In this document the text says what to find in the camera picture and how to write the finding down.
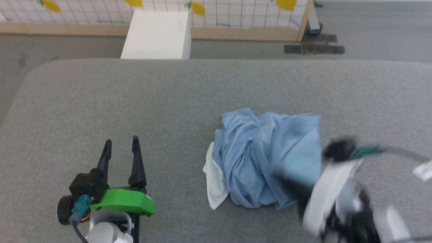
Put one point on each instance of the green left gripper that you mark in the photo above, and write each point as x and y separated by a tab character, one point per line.
126	200

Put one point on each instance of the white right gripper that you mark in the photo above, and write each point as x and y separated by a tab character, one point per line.
329	195

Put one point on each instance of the light blue and white shirt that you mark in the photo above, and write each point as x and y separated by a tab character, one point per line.
263	155

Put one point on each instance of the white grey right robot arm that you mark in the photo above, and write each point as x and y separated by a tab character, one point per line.
371	219

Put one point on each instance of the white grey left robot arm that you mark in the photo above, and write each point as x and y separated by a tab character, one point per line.
108	229

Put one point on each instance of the grey fabric sofa cushion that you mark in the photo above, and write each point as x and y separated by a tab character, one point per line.
216	87

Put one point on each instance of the white rectangular box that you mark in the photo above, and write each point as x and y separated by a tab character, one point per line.
157	35

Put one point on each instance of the long black floor tape patch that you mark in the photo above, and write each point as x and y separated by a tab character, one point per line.
314	49

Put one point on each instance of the short black floor tape patch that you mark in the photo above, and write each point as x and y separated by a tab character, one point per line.
320	37

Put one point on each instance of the grey cart leg black wheel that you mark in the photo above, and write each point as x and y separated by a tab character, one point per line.
314	20

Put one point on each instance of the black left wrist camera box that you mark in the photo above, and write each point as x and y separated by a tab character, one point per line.
89	184

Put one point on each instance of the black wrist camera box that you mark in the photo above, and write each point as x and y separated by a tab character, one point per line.
339	148
89	184

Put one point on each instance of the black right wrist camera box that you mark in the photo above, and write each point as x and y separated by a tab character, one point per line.
339	148

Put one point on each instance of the lemon print partition wooden frame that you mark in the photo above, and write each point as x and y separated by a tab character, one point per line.
236	20

